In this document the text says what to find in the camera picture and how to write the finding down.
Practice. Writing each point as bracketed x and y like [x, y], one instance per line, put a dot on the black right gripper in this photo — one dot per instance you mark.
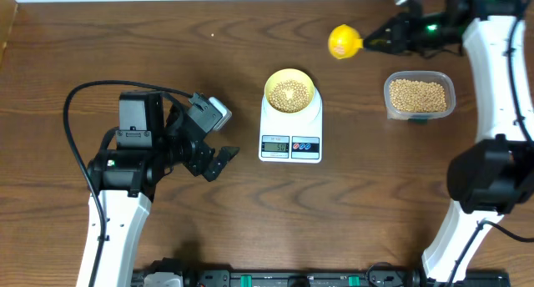
[396, 29]

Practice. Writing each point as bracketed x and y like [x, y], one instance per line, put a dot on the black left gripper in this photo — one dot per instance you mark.
[198, 162]

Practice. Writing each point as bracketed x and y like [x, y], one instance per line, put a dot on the yellow plastic scoop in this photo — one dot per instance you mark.
[344, 42]

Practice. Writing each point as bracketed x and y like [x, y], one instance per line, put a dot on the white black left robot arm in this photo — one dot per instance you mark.
[155, 134]

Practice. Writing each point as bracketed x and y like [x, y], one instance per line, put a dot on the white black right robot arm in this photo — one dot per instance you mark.
[488, 180]

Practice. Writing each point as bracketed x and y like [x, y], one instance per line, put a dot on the white digital kitchen scale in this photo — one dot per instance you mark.
[292, 137]

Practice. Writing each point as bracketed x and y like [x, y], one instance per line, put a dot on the soybeans in bowl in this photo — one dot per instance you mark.
[290, 96]

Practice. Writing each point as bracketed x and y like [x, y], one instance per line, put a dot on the pale yellow bowl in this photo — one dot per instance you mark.
[286, 74]

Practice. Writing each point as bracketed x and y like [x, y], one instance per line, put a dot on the clear plastic container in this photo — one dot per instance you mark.
[424, 76]

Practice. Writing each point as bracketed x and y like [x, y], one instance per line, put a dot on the soybeans in container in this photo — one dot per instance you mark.
[417, 96]

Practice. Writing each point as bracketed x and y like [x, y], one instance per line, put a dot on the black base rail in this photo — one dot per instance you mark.
[173, 272]

